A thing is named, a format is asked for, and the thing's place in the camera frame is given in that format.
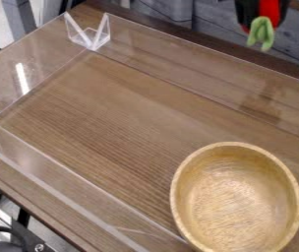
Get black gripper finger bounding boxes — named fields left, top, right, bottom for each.
left=278, top=0, right=291, bottom=26
left=235, top=0, right=259, bottom=32

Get red plush strawberry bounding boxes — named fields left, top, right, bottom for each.
left=246, top=0, right=279, bottom=51

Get clear acrylic tray walls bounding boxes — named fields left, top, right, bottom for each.
left=0, top=12, right=299, bottom=252

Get wooden bowl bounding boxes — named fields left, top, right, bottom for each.
left=170, top=142, right=299, bottom=252

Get grey post top left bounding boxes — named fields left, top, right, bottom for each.
left=1, top=0, right=37, bottom=40

